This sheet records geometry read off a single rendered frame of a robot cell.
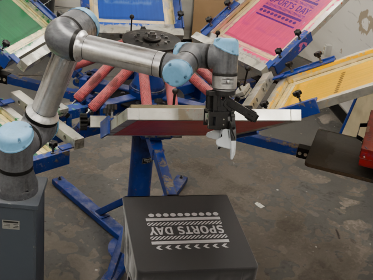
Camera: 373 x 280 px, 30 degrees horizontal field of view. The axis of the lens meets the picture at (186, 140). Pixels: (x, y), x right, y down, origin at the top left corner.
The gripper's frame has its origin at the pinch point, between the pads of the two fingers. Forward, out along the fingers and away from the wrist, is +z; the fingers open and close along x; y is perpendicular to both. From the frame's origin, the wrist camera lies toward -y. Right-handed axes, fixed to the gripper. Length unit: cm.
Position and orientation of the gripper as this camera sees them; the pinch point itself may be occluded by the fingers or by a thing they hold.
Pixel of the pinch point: (227, 154)
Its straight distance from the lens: 213.8
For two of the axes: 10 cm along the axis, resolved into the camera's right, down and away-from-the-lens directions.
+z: -0.4, 9.8, 2.0
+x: 2.1, 2.0, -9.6
